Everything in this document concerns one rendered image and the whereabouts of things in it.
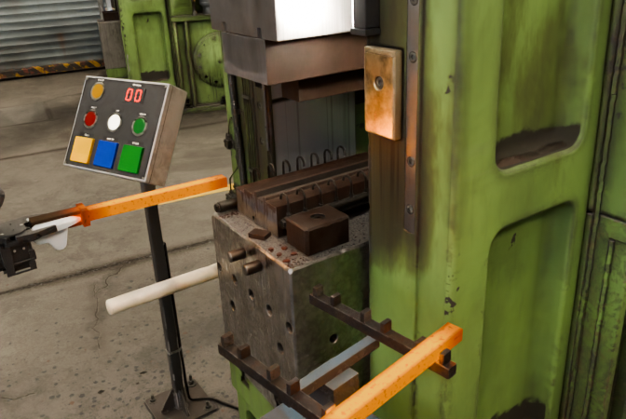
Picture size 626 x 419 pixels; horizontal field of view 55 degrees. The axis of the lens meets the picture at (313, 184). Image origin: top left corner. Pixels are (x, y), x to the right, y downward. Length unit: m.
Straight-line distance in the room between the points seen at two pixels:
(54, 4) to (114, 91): 7.38
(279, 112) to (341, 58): 0.31
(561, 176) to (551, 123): 0.12
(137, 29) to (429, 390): 5.28
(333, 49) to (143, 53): 4.98
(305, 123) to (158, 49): 4.68
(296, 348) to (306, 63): 0.62
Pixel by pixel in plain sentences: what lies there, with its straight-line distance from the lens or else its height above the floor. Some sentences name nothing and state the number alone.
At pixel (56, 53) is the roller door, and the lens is 9.30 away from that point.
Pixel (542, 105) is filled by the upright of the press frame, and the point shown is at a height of 1.21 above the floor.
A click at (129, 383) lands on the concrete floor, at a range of 2.56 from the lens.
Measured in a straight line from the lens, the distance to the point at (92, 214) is 1.28.
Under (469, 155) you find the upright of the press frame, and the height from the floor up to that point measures 1.18.
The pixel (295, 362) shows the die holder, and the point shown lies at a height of 0.68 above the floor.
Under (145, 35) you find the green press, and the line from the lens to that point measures 6.26.
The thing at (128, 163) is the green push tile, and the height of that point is 1.00.
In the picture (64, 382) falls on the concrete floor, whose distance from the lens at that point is 2.66.
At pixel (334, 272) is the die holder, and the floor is 0.87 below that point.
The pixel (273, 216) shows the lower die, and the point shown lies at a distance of 1.40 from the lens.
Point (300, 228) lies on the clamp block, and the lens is 1.31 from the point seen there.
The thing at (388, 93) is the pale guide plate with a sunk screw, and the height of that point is 1.28.
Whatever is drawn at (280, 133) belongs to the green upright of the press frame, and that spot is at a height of 1.07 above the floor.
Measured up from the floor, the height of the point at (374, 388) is 0.95.
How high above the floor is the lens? 1.54
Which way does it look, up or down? 22 degrees down
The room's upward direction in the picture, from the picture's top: 3 degrees counter-clockwise
